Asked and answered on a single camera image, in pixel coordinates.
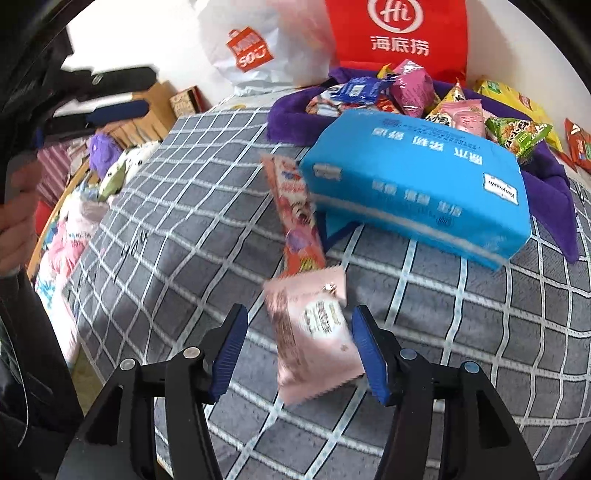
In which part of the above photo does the white plastic bag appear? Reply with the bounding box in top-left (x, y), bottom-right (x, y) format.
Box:
top-left (194, 0), bottom-right (338, 97)

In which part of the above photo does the white spotted plush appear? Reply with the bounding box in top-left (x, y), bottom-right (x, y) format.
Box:
top-left (99, 141), bottom-right (160, 199)

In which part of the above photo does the red paper bag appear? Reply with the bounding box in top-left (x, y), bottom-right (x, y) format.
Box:
top-left (324, 0), bottom-right (469, 84)

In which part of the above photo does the grey checked blanket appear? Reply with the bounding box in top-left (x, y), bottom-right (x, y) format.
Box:
top-left (65, 108), bottom-right (591, 480)

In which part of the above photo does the wooden headboard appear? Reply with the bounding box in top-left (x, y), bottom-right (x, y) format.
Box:
top-left (104, 80), bottom-right (178, 148)

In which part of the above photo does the dark blue snack packet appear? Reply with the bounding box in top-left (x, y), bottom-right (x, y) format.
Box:
top-left (331, 76), bottom-right (393, 103)

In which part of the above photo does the purple towel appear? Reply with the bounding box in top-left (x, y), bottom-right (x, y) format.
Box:
top-left (267, 67), bottom-right (580, 264)

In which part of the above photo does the blue tissue pack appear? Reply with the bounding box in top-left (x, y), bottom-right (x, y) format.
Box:
top-left (298, 108), bottom-right (533, 271)

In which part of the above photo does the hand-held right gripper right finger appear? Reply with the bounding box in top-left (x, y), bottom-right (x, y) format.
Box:
top-left (351, 305), bottom-right (541, 480)

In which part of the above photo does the person's left hand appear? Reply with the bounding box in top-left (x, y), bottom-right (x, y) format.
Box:
top-left (0, 161), bottom-right (44, 278)

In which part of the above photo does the green triangular snack packet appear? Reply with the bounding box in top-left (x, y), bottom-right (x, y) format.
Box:
top-left (485, 117), bottom-right (553, 160)

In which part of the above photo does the yellow triangular snack packet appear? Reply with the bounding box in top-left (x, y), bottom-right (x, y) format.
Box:
top-left (425, 79), bottom-right (467, 126)

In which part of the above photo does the magenta snack packet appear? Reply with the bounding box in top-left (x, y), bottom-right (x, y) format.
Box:
top-left (392, 59), bottom-right (437, 117)

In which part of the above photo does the purple plush toy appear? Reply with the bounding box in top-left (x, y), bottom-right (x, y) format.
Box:
top-left (88, 134), bottom-right (123, 171)

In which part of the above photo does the yellow chip bag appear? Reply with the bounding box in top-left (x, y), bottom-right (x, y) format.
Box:
top-left (473, 78), bottom-right (564, 153)

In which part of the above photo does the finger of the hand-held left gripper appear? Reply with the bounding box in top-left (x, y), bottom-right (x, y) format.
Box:
top-left (60, 67), bottom-right (158, 100)
top-left (37, 100), bottom-right (151, 139)

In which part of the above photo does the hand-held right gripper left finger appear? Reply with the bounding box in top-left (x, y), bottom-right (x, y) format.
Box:
top-left (69, 303), bottom-right (250, 480)

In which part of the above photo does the orange chip bag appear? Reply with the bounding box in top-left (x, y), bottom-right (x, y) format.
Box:
top-left (564, 117), bottom-right (591, 174)

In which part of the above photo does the long red pink snack packet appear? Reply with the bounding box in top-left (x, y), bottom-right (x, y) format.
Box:
top-left (260, 154), bottom-right (328, 278)

